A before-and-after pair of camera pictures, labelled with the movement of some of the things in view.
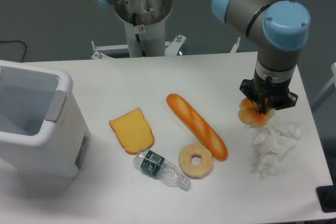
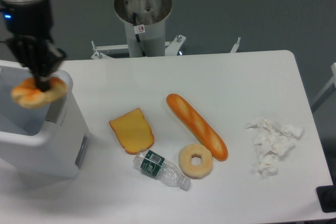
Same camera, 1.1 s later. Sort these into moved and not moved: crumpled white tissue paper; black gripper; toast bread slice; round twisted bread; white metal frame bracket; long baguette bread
Moved: black gripper; round twisted bread
Not moved: crumpled white tissue paper; white metal frame bracket; toast bread slice; long baguette bread
